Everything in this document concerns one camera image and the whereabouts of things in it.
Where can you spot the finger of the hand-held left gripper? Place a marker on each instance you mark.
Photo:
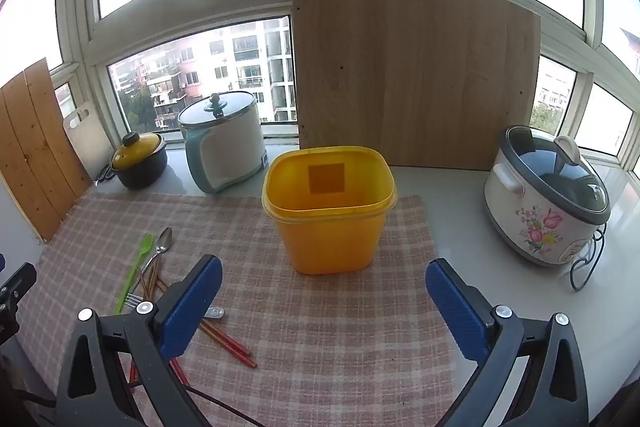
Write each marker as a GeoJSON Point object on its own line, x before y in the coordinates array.
{"type": "Point", "coordinates": [22, 279]}

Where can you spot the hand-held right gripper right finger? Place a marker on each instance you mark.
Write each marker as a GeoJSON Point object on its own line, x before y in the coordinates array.
{"type": "Point", "coordinates": [455, 307]}

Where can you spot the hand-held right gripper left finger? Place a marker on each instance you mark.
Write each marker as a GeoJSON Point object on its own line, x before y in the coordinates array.
{"type": "Point", "coordinates": [192, 307]}

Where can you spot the metal fork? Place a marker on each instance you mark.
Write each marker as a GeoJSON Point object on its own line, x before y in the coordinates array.
{"type": "Point", "coordinates": [215, 313]}

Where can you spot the green plastic spoon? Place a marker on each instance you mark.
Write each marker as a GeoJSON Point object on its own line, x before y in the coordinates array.
{"type": "Point", "coordinates": [136, 267]}

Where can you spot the metal spoon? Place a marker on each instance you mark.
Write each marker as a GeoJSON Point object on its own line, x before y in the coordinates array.
{"type": "Point", "coordinates": [164, 241]}

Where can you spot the yellow plastic container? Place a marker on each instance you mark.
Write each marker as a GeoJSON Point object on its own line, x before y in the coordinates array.
{"type": "Point", "coordinates": [330, 237]}

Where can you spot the pink plaid tablecloth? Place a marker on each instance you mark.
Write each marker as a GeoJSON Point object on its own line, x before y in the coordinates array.
{"type": "Point", "coordinates": [300, 332]}

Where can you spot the floral white slow cooker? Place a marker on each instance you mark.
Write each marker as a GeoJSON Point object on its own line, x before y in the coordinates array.
{"type": "Point", "coordinates": [525, 207]}

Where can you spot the orange wooden plank panel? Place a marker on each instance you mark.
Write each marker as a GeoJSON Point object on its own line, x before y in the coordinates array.
{"type": "Point", "coordinates": [35, 147]}

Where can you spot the black scissors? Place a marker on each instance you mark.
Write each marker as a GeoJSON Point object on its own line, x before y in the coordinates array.
{"type": "Point", "coordinates": [105, 174]}

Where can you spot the black clay pot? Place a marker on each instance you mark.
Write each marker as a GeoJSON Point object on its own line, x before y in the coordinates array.
{"type": "Point", "coordinates": [142, 172]}

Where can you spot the grey cutting board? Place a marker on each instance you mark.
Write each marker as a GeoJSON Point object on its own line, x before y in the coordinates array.
{"type": "Point", "coordinates": [92, 142]}

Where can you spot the white teal electric pot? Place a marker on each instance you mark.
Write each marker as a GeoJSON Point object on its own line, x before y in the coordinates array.
{"type": "Point", "coordinates": [235, 152]}

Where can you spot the yellow pot lid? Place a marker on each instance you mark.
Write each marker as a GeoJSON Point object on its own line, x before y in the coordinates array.
{"type": "Point", "coordinates": [137, 152]}

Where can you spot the glass lid teal knob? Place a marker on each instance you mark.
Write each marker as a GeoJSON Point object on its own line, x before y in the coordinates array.
{"type": "Point", "coordinates": [200, 114]}

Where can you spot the large light wooden board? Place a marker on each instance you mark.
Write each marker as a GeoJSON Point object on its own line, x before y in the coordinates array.
{"type": "Point", "coordinates": [415, 72]}

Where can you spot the apartment buildings outside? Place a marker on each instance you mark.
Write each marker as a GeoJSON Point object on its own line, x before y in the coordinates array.
{"type": "Point", "coordinates": [225, 52]}

